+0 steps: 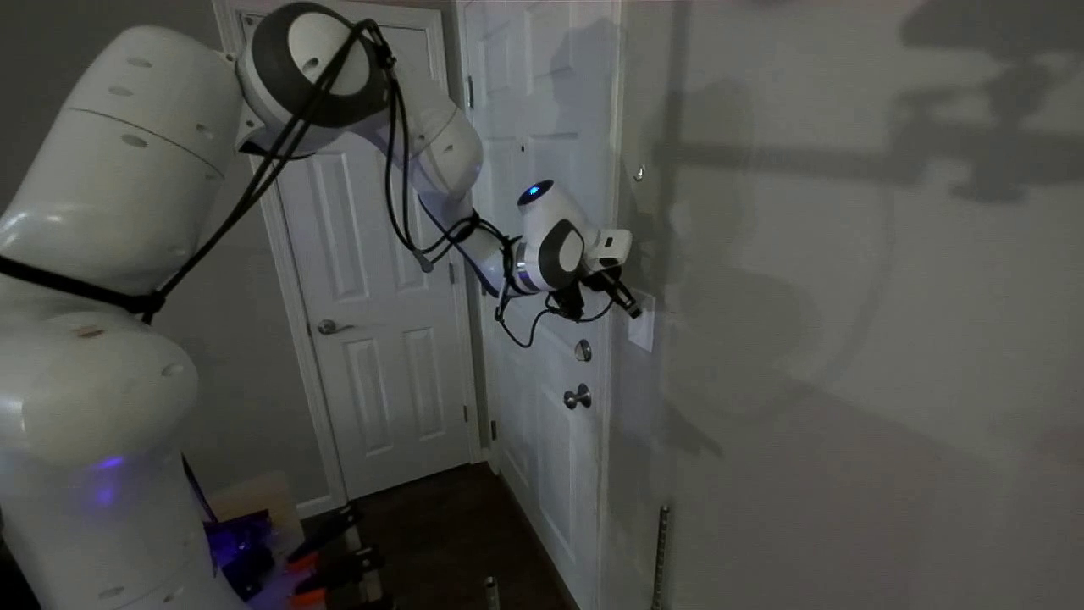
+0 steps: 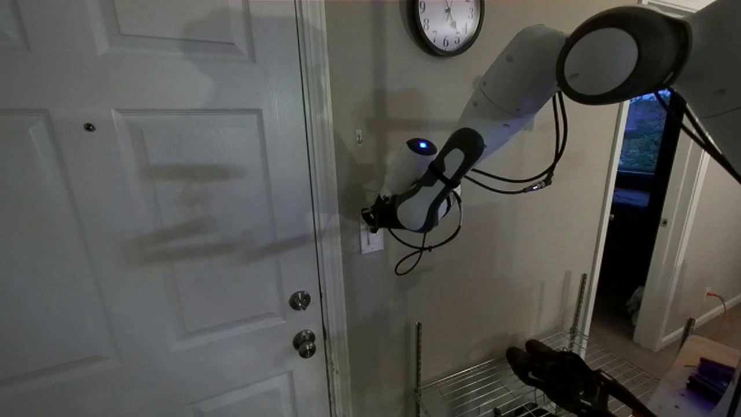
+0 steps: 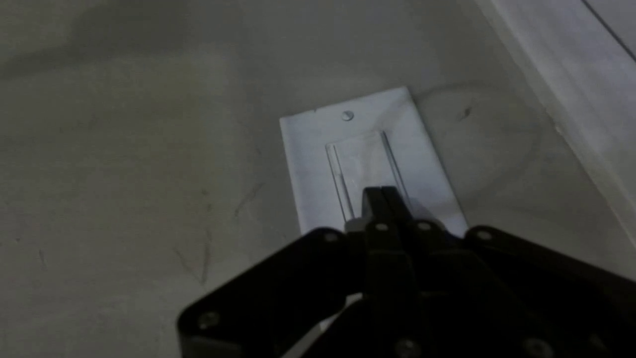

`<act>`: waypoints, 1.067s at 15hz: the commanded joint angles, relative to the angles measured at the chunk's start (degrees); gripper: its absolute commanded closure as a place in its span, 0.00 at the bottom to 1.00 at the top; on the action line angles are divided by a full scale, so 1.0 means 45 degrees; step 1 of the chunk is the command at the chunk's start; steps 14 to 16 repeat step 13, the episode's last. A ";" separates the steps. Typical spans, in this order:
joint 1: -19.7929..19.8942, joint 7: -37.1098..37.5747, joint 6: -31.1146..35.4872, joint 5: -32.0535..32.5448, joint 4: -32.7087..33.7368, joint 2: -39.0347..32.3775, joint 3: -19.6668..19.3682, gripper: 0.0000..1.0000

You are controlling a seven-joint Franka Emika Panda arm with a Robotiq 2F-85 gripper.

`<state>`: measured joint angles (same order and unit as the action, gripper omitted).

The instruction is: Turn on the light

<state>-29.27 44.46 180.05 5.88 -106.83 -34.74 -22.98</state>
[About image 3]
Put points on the white light switch plate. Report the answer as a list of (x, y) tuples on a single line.
[(309, 171)]

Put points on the white rocker light switch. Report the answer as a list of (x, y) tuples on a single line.
[(363, 161)]

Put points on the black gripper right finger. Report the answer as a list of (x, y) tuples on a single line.
[(504, 298)]

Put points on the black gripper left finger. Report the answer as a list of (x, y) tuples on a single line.
[(299, 298)]

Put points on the white door frame trim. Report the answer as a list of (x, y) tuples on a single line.
[(584, 86)]

